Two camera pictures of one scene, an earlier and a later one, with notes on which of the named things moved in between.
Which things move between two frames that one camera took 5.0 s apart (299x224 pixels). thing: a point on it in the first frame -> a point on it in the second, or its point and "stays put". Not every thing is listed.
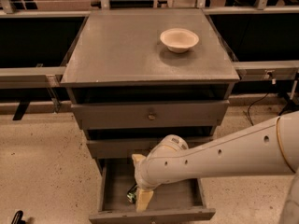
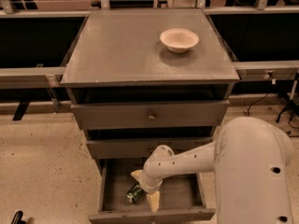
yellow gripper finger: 144,199 -> 153,200
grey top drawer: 151,115 stays put
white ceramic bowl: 178,40 stays put
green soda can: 132,193 stays put
